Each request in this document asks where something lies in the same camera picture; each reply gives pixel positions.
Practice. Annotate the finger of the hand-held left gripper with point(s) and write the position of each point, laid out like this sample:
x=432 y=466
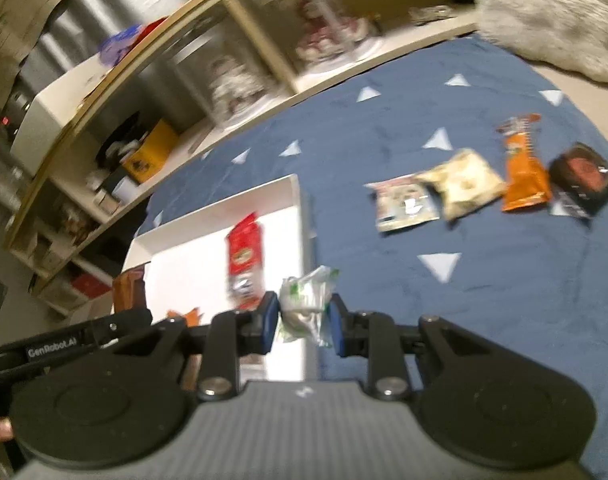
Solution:
x=119 y=325

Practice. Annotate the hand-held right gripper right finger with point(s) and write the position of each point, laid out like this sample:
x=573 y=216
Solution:
x=336 y=327

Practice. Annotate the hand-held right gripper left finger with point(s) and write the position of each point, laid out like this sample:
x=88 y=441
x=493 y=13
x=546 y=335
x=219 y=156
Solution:
x=270 y=320

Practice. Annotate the brown snack packet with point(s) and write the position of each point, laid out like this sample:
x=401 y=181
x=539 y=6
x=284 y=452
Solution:
x=129 y=290

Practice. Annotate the clear green snack packet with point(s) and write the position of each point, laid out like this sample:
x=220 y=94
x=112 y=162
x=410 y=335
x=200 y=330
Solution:
x=306 y=300

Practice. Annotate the long orange snack packet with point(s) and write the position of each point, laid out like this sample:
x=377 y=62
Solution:
x=189 y=316

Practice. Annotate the white cardboard box tray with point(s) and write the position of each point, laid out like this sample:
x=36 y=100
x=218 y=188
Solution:
x=194 y=260

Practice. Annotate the white cartoon snack packet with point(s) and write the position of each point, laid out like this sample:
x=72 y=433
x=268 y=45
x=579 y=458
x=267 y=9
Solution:
x=406 y=205

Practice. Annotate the pale yellow snack packet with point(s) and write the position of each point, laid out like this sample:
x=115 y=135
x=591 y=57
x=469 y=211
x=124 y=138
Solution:
x=466 y=182

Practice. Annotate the short orange snack packet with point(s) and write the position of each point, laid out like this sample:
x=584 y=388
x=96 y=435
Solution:
x=526 y=175

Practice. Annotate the black red snack packet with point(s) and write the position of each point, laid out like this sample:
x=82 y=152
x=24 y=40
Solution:
x=579 y=175

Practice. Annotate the red box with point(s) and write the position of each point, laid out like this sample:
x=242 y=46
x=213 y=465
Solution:
x=89 y=286

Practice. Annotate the white cup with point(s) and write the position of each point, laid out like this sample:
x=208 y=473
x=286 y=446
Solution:
x=123 y=191

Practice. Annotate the blue triangle print blanket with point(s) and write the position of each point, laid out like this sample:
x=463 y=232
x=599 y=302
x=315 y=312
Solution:
x=484 y=310

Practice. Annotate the yellow cardboard box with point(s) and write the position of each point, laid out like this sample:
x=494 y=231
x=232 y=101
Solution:
x=151 y=155

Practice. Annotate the black bag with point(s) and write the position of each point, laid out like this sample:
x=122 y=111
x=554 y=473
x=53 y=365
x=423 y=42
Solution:
x=124 y=130

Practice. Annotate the white foam box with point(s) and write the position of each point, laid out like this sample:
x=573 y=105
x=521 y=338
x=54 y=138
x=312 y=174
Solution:
x=49 y=110

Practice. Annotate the white doll display case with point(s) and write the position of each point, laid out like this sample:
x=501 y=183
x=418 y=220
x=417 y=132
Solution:
x=234 y=85

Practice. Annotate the wooden shelf unit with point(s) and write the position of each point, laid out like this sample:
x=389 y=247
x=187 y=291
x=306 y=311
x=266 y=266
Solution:
x=134 y=65

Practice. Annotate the blue plastic bag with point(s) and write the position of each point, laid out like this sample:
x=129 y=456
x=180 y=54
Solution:
x=116 y=45

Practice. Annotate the pink doll display case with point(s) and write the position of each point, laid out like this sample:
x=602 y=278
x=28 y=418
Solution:
x=329 y=30

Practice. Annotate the red flat packet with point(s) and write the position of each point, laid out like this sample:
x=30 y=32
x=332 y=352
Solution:
x=151 y=29

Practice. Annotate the grey dried ornament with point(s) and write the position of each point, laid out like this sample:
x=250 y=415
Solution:
x=431 y=14

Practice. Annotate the beige bed sheet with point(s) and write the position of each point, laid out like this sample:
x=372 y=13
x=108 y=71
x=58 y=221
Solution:
x=599 y=110

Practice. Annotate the fluffy white pillow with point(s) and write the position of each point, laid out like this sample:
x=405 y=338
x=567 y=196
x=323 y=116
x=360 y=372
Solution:
x=549 y=15

